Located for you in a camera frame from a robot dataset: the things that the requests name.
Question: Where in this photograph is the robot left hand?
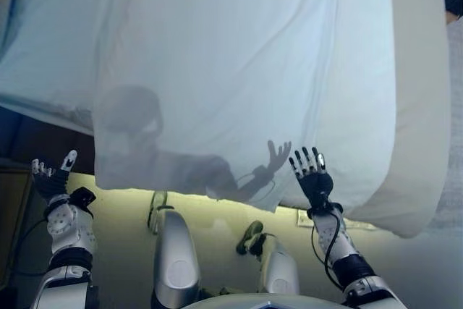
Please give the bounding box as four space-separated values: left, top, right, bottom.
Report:
30 149 79 202

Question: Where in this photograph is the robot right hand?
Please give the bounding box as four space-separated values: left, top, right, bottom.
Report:
288 146 334 209

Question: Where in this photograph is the white duvet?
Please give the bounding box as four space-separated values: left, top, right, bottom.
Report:
92 0 399 214

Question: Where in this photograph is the beige textured bed runner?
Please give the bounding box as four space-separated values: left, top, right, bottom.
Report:
347 0 453 240

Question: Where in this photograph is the white bed sheet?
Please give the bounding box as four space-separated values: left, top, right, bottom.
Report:
0 0 120 136

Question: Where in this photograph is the dark brown low cabinet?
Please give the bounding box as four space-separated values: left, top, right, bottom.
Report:
0 166 48 288

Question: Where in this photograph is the silver robot right leg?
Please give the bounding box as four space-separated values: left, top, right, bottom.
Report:
237 220 301 297

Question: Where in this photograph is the grey area rug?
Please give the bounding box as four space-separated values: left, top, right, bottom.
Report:
430 21 463 252

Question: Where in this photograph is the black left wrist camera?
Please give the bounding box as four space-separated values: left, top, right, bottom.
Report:
70 186 97 216

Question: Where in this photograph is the dark bed frame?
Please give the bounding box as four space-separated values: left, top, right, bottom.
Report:
0 106 97 179

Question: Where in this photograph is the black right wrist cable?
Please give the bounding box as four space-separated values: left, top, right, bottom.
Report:
323 211 343 281

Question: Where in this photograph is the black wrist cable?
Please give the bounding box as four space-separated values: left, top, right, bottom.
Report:
12 214 51 277
323 211 343 281

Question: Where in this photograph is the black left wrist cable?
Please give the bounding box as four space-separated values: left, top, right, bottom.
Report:
12 214 51 277

